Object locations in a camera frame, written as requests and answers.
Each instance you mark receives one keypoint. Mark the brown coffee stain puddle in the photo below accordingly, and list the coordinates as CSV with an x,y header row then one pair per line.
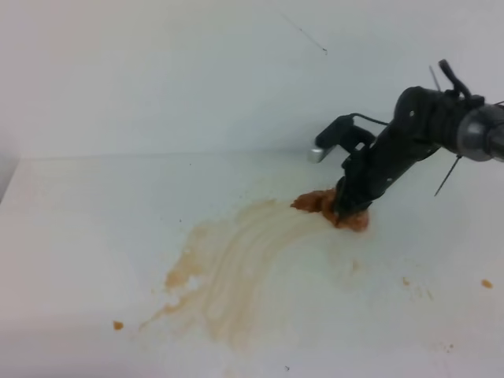
x,y
218,281

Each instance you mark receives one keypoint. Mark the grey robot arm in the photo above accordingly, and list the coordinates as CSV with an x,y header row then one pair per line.
x,y
480,134

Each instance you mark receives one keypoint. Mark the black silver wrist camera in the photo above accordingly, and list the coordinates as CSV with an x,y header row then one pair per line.
x,y
341,132

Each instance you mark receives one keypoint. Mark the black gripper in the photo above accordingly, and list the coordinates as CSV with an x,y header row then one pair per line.
x,y
424,120

